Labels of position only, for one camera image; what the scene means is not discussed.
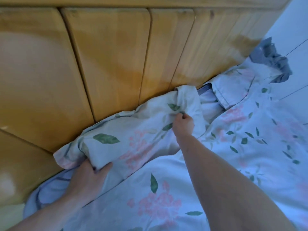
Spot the person's right hand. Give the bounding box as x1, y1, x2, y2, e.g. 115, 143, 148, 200
172, 112, 195, 139

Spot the person's left forearm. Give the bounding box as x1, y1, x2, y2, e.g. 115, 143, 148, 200
7, 193, 81, 231

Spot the person's left hand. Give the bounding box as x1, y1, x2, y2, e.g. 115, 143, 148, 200
66, 159, 113, 205

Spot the grey-blue ruffled cloth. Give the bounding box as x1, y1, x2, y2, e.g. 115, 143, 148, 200
249, 37, 293, 84

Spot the floral light blue pillow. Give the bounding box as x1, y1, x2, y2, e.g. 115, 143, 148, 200
53, 85, 210, 188
209, 67, 281, 111

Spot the wooden headboard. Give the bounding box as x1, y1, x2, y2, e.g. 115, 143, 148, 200
0, 0, 294, 231

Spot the person's right forearm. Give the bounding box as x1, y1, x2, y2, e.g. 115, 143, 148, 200
176, 134, 297, 231

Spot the floral light blue duvet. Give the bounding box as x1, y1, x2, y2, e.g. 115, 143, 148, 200
61, 62, 308, 231

